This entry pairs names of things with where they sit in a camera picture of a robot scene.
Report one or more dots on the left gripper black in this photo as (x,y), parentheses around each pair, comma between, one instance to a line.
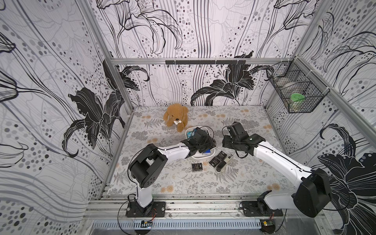
(209,143)

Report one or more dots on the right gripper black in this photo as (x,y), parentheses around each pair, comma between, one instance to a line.
(231,141)

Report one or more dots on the black long tissue pack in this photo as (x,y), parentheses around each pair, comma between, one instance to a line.
(215,161)

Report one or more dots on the black square tissue pack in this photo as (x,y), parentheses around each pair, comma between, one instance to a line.
(197,167)

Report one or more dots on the grey black stapler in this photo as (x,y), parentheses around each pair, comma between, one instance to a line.
(224,163)

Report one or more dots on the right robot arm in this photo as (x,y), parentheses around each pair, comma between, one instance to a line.
(312,191)

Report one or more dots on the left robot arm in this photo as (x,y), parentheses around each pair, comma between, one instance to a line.
(147,164)

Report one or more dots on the white plastic storage box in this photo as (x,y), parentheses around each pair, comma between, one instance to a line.
(210,132)

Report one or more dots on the brown teddy bear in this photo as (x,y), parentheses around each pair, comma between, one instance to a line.
(176,114)

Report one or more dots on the green lidded cup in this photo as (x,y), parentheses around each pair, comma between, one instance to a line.
(296,101)

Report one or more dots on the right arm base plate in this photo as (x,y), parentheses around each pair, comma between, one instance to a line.
(257,208)

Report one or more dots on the black wire basket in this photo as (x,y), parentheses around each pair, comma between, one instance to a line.
(288,78)

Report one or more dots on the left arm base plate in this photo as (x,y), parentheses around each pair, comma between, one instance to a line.
(153,210)

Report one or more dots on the white slotted cable duct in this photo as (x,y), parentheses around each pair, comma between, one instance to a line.
(180,224)

